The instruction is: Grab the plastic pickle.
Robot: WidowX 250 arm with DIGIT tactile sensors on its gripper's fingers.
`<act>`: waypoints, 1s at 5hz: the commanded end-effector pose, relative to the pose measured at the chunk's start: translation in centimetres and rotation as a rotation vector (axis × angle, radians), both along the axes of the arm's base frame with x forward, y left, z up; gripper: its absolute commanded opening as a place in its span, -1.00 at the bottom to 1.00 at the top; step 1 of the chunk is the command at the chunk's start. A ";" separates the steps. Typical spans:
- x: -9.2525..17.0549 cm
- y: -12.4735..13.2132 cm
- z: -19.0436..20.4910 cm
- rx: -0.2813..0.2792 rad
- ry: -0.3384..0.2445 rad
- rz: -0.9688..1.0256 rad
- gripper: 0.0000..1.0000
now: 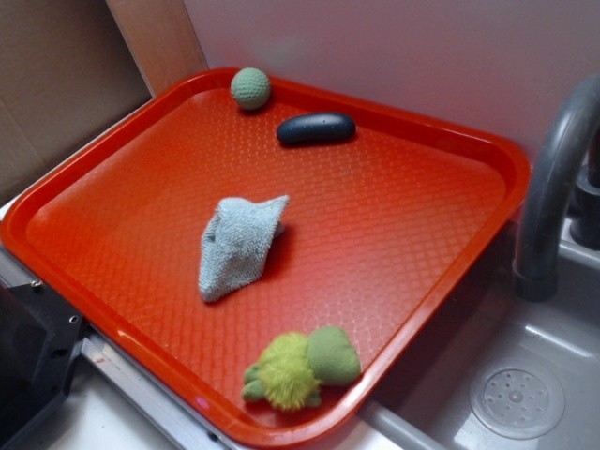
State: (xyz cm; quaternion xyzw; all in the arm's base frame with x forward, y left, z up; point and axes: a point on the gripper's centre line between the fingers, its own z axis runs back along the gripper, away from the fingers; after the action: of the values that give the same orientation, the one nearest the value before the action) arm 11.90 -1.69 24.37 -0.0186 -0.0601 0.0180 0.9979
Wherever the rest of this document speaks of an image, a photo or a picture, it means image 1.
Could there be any dark plastic pickle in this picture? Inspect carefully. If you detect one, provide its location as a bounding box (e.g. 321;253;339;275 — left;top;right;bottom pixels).
276;112;356;145

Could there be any red plastic tray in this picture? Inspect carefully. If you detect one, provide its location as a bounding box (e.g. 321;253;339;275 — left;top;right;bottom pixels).
1;68;531;448

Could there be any light blue cloth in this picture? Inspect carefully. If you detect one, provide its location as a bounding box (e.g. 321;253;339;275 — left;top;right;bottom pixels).
199;195;290;303

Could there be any green plush turtle toy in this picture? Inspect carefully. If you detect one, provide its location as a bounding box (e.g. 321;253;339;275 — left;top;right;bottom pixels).
241;325;362;413

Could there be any green knitted ball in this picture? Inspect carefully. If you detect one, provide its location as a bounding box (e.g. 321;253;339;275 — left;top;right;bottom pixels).
230;67;271;111

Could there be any wooden board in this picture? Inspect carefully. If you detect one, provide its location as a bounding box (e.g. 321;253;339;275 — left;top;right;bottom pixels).
107;0;208;97

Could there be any grey toy sink basin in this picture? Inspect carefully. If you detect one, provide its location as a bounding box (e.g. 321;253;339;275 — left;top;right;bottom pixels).
360;228;599;449

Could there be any grey faucet spout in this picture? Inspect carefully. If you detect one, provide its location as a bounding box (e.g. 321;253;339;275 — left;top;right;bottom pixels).
513;75;599;301

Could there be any sink drain strainer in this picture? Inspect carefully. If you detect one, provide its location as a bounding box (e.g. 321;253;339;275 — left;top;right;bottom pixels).
469;358;565;441

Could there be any brown cardboard panel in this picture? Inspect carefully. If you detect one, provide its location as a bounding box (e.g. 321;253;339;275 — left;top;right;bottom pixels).
1;1;150;203

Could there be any black metal bracket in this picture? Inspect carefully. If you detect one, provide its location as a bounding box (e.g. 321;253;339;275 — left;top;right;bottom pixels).
1;279;87;449

